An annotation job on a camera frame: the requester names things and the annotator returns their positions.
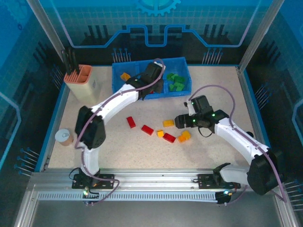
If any aluminium extrusion beam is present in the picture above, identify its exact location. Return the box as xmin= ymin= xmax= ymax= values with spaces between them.
xmin=27 ymin=168 xmax=286 ymax=192

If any beige holder with orange rim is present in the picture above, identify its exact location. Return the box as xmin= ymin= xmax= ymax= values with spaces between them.
xmin=63 ymin=64 xmax=100 ymax=105

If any tin can with pull tab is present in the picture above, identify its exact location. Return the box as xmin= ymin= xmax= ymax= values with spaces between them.
xmin=54 ymin=128 xmax=75 ymax=148

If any small controller board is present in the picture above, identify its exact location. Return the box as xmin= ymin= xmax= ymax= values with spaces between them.
xmin=216 ymin=189 xmax=234 ymax=206
xmin=81 ymin=188 xmax=100 ymax=206

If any slotted white cable duct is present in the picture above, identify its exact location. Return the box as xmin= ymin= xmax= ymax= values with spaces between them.
xmin=36 ymin=191 xmax=221 ymax=202

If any aluminium frame post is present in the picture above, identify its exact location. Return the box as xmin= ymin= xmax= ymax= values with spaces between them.
xmin=25 ymin=0 xmax=74 ymax=49
xmin=238 ymin=0 xmax=289 ymax=73

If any grey metal base panel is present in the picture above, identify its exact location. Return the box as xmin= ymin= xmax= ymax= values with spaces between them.
xmin=14 ymin=200 xmax=299 ymax=227

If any purple cable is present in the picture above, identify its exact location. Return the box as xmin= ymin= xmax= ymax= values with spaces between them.
xmin=74 ymin=58 xmax=166 ymax=207
xmin=189 ymin=85 xmax=287 ymax=206

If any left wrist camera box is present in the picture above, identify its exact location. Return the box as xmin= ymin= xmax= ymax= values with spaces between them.
xmin=143 ymin=61 xmax=166 ymax=80

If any aluminium table side rail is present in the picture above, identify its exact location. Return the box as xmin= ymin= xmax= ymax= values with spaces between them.
xmin=44 ymin=81 xmax=71 ymax=172
xmin=236 ymin=65 xmax=270 ymax=148

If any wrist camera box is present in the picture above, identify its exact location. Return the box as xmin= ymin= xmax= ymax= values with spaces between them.
xmin=184 ymin=95 xmax=212 ymax=113
xmin=143 ymin=61 xmax=166 ymax=80

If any black utensil handle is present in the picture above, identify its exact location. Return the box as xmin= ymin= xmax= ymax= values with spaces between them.
xmin=67 ymin=46 xmax=74 ymax=73
xmin=61 ymin=49 xmax=70 ymax=73

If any thin black cable loop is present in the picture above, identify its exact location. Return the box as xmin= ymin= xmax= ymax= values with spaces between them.
xmin=198 ymin=125 xmax=214 ymax=138

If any blue table border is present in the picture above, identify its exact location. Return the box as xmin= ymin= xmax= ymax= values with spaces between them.
xmin=35 ymin=63 xmax=272 ymax=173

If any blue plastic bin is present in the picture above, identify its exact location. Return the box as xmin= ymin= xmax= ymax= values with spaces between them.
xmin=163 ymin=56 xmax=192 ymax=98
xmin=136 ymin=59 xmax=168 ymax=101
xmin=111 ymin=61 xmax=141 ymax=95

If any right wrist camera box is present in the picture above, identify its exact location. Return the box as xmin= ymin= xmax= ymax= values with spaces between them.
xmin=184 ymin=95 xmax=212 ymax=113

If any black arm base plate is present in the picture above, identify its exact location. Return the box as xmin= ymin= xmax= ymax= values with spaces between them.
xmin=197 ymin=173 xmax=241 ymax=189
xmin=72 ymin=173 xmax=116 ymax=189

